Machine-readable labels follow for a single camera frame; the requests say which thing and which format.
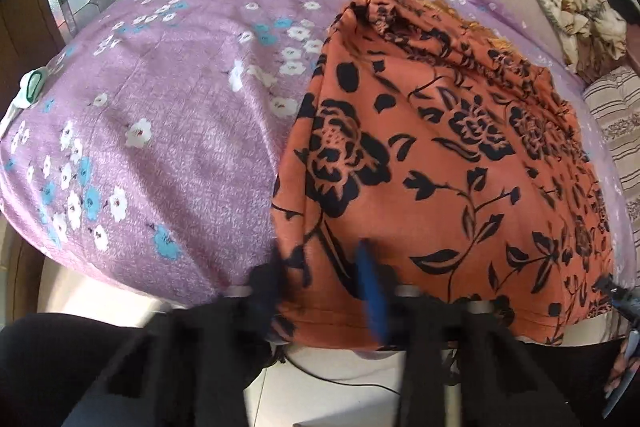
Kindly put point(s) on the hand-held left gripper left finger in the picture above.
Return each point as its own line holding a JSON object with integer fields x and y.
{"x": 265, "y": 299}

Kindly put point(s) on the dark cloth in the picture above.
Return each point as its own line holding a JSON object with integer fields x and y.
{"x": 625, "y": 9}

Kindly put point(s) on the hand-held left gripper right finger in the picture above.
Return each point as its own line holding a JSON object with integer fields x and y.
{"x": 374, "y": 302}

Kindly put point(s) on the beige floral crumpled cloth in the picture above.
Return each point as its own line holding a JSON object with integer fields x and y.
{"x": 582, "y": 19}

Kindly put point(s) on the striped beige pillow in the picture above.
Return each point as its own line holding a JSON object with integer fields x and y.
{"x": 617, "y": 117}

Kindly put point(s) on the orange black floral garment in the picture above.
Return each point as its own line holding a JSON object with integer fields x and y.
{"x": 440, "y": 187}

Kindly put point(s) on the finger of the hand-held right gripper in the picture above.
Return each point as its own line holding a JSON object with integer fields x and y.
{"x": 616, "y": 293}

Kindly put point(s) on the white green plastic object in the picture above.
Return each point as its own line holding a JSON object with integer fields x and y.
{"x": 30, "y": 89}

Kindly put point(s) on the purple floral bedsheet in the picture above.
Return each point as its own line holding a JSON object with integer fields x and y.
{"x": 175, "y": 117}

